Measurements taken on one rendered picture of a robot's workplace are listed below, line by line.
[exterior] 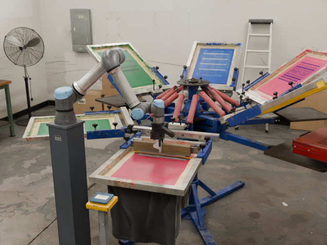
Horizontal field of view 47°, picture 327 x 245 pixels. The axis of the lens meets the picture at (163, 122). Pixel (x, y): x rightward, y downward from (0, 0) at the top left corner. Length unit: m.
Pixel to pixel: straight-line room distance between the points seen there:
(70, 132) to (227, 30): 4.49
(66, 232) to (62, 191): 0.33
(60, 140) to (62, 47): 5.25
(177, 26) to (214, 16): 0.66
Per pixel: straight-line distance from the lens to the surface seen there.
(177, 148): 2.57
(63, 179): 2.74
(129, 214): 2.42
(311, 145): 2.60
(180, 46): 6.80
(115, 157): 2.54
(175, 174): 2.38
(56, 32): 7.80
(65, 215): 2.87
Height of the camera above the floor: 1.95
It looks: 17 degrees down
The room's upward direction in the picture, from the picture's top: straight up
